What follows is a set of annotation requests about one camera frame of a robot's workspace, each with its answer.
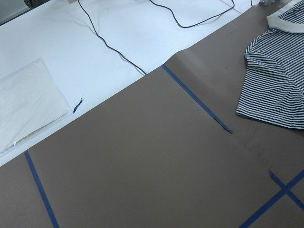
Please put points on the navy white striped polo shirt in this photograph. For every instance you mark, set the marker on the navy white striped polo shirt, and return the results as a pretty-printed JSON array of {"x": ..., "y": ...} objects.
[{"x": 273, "y": 90}]

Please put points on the clear plastic bag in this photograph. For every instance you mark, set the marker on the clear plastic bag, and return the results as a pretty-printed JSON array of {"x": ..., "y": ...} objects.
[{"x": 30, "y": 102}]

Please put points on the brown paper table mat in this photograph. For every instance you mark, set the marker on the brown paper table mat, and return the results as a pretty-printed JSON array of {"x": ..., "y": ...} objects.
[{"x": 166, "y": 152}]

